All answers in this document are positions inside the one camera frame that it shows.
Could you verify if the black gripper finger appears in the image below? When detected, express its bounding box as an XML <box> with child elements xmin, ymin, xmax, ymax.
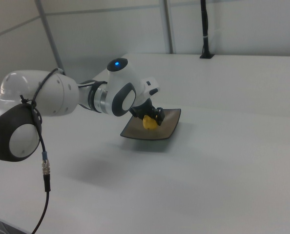
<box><xmin>130</xmin><ymin>108</ymin><xmax>145</xmax><ymax>120</ymax></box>
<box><xmin>151</xmin><ymin>106</ymin><xmax>166</xmax><ymax>126</ymax></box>

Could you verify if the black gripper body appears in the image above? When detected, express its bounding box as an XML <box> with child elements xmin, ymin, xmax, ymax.
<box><xmin>132</xmin><ymin>97</ymin><xmax>157</xmax><ymax>117</ymax></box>

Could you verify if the yellow potato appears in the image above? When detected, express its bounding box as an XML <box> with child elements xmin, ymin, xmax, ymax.
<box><xmin>142</xmin><ymin>115</ymin><xmax>158</xmax><ymax>131</ymax></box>

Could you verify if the square brown ceramic plate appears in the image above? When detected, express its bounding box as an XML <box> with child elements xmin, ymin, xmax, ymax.
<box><xmin>120</xmin><ymin>108</ymin><xmax>182</xmax><ymax>141</ymax></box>

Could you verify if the black pole with base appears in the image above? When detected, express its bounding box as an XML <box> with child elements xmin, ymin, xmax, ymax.
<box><xmin>199</xmin><ymin>0</ymin><xmax>215</xmax><ymax>59</ymax></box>

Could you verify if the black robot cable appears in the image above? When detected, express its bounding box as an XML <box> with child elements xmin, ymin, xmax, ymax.
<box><xmin>19</xmin><ymin>68</ymin><xmax>65</xmax><ymax>234</ymax></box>

